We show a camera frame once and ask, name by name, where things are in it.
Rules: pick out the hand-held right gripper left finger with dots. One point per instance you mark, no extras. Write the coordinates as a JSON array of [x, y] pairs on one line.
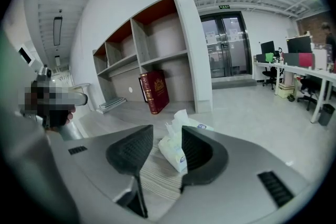
[[99, 160]]

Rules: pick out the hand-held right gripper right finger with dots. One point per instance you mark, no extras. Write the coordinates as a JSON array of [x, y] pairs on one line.
[[236, 178]]

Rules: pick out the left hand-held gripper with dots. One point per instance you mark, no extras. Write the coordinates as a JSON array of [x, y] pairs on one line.
[[52, 102]]

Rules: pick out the white tissues pack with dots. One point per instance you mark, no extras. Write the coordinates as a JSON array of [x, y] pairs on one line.
[[172, 148]]

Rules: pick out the grey wooden desk shelf unit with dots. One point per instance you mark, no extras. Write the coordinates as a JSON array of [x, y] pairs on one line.
[[189, 47]]

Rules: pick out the green plastic block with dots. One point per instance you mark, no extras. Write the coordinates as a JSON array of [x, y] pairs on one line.
[[269, 57]]

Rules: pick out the long white office desk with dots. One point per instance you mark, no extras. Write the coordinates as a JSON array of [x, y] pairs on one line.
[[315, 73]]

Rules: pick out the stack of books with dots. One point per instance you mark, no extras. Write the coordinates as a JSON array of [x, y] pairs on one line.
[[110, 108]]

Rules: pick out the grey notebook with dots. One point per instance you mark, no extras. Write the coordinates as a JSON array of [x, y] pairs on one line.
[[114, 102]]

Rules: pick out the dark hanging light fixture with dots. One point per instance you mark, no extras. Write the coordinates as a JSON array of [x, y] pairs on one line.
[[57, 31]]

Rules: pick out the thick red book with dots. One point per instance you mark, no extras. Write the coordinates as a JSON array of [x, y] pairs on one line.
[[157, 91]]

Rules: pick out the grey door step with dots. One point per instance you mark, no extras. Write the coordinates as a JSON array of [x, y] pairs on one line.
[[233, 84]]

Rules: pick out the pale storage box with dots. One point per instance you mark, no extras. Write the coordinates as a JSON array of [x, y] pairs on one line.
[[285, 90]]

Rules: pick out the black office chair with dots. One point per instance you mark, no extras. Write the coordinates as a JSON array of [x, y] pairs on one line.
[[308, 89], [270, 76]]

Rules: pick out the dark grey trash bin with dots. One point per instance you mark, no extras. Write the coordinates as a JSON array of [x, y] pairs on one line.
[[326, 115]]

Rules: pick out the black glass door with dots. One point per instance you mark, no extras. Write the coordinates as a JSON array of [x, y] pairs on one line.
[[225, 47]]

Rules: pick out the large black computer monitor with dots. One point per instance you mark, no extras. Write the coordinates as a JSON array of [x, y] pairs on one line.
[[299, 45]]

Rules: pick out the green exit sign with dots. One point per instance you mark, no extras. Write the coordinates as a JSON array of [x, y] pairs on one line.
[[224, 7]]

